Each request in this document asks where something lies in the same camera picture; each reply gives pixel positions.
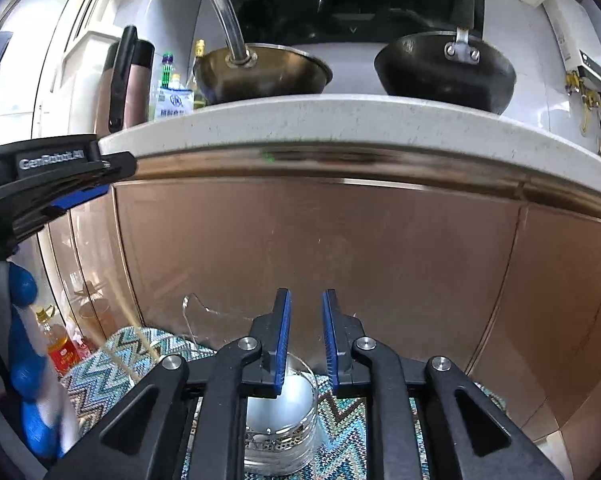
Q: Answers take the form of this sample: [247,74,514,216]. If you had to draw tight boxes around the small bottle with pink label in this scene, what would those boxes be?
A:
[70,325,98,361]

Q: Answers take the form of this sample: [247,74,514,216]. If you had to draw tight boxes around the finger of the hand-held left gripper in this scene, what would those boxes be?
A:
[0,151,137,211]
[0,183,112,273]

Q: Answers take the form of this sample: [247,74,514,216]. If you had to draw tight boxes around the white and blue salt bag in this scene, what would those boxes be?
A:
[154,85,196,121]

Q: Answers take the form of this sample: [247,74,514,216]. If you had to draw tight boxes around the clear bottle with green cap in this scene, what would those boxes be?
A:
[150,51,177,121]

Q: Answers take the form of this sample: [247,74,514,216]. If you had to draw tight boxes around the zigzag patterned mat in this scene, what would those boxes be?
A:
[55,326,506,480]

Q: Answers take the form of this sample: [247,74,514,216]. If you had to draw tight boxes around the white water heater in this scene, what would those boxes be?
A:
[543,0,601,101]

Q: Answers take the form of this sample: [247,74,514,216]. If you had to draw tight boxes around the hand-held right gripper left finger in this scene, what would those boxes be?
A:
[45,287,294,480]

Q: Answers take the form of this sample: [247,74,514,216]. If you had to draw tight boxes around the black range hood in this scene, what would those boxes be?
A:
[213,0,476,43]

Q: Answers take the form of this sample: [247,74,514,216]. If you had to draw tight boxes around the cooking oil bottle red label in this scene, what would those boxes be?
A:
[34,305,81,378]

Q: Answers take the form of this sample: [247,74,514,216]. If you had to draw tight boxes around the brass wok with steel handle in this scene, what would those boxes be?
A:
[193,0,333,107]

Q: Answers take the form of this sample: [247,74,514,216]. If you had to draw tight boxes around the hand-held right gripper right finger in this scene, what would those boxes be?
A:
[321,288,566,480]

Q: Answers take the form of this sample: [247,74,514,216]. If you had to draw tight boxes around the black wok with black handle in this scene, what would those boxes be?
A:
[374,0,517,115]

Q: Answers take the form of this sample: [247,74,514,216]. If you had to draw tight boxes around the glass bottle with yellow cap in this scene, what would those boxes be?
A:
[190,40,209,111]

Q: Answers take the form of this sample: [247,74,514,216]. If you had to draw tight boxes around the clear glass jar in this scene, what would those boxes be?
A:
[243,352,326,476]

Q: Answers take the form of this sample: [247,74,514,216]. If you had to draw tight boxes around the brown kitchen cabinet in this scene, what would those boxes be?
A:
[35,152,601,461]

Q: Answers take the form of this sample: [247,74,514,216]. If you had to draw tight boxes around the yellow gas pipe valves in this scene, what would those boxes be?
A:
[565,72,601,136]

